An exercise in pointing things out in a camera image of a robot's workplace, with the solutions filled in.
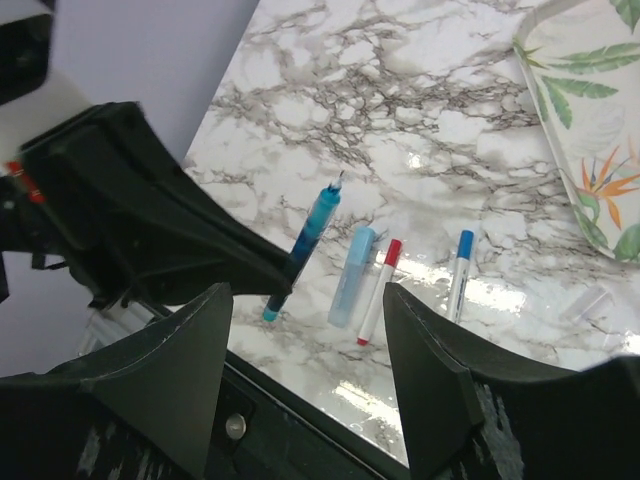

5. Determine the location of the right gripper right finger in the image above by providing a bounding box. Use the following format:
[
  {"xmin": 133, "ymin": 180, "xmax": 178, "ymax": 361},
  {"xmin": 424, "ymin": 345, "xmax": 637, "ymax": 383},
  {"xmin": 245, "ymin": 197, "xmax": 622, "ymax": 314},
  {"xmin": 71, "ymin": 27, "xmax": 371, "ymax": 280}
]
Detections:
[{"xmin": 383, "ymin": 283, "xmax": 639, "ymax": 479}]

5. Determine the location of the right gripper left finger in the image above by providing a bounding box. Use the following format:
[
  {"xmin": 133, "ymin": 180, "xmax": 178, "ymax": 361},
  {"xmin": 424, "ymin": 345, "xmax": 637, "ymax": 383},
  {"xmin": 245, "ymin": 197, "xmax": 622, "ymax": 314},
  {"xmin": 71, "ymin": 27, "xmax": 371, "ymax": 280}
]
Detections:
[{"xmin": 1, "ymin": 284, "xmax": 233, "ymax": 479}]

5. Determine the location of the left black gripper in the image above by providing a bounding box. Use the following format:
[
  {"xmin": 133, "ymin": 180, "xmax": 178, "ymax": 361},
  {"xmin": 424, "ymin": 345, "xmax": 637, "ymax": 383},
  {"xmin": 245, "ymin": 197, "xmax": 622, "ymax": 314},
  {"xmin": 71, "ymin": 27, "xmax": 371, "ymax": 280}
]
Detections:
[{"xmin": 5, "ymin": 102, "xmax": 292, "ymax": 309}]

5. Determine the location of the blue gel pen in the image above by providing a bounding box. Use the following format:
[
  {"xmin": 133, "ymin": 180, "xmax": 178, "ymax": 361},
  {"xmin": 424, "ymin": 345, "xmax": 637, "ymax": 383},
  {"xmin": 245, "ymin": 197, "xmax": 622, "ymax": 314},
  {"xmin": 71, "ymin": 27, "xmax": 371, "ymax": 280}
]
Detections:
[{"xmin": 263, "ymin": 170, "xmax": 347, "ymax": 322}]

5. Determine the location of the clear gel pen cap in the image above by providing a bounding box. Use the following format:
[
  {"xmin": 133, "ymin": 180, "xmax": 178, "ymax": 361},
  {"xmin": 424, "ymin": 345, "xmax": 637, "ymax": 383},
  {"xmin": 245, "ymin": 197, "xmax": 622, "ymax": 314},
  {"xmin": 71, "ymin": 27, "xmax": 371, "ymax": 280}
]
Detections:
[{"xmin": 563, "ymin": 286, "xmax": 612, "ymax": 322}]

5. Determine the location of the white marker pen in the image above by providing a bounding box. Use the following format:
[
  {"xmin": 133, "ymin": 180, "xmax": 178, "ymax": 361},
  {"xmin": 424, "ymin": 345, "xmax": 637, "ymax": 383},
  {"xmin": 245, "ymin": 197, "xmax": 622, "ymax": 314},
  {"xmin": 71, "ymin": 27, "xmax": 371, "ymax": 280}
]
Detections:
[{"xmin": 446, "ymin": 230, "xmax": 475, "ymax": 322}]

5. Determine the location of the white red marker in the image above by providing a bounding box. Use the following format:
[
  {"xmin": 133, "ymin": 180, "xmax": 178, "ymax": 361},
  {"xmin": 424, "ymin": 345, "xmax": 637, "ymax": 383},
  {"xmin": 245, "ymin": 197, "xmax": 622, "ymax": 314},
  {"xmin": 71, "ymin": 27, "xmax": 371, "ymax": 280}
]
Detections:
[{"xmin": 357, "ymin": 239, "xmax": 403, "ymax": 346}]

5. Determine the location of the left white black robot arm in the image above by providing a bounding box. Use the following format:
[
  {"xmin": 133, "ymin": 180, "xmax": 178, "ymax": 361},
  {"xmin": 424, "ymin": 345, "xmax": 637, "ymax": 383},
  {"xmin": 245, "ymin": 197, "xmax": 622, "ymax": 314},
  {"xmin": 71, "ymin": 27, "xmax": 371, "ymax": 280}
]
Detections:
[{"xmin": 1, "ymin": 1, "xmax": 293, "ymax": 310}]

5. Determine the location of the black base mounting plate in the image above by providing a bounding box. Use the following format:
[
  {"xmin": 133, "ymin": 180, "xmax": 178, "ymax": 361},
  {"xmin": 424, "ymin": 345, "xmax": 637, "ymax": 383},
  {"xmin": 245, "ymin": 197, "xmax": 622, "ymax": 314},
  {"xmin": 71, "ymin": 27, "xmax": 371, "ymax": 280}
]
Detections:
[{"xmin": 206, "ymin": 352, "xmax": 409, "ymax": 479}]

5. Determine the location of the floral serving tray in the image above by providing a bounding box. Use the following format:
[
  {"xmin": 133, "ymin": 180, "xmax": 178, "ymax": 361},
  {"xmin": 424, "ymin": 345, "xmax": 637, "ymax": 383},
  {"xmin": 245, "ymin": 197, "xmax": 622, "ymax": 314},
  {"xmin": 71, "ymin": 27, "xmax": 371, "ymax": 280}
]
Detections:
[{"xmin": 513, "ymin": 1, "xmax": 639, "ymax": 263}]

